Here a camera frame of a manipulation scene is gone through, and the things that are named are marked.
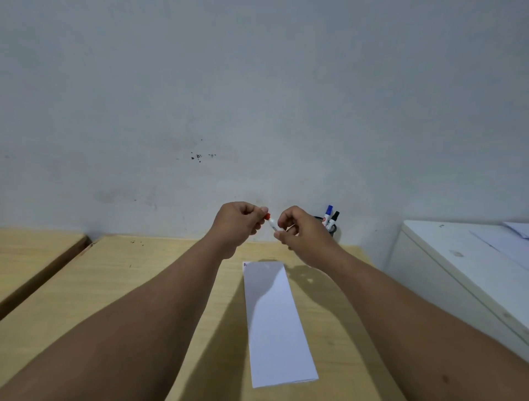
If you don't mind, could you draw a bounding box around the black pen holder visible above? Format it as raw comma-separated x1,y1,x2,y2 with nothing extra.
313,216,338,239

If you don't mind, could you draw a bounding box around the white cabinet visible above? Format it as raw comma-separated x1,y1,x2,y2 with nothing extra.
383,220,529,364

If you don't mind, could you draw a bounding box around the large white paper sheet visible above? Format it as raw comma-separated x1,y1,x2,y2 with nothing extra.
470,228,529,272

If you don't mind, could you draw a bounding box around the small white paper sheet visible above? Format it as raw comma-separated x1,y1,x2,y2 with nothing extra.
503,221,529,240

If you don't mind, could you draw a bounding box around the person's right forearm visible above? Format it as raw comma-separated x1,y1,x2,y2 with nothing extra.
312,253,529,401

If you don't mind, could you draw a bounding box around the person's left hand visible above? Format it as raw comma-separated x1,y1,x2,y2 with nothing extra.
210,202,269,260

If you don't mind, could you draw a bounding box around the person's left forearm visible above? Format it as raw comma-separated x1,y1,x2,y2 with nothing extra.
0,231,234,401

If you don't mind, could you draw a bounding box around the folded white paper sheet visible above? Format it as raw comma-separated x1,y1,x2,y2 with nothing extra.
242,261,319,389

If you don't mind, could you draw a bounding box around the person's right hand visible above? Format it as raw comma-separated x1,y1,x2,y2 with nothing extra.
274,206,344,268

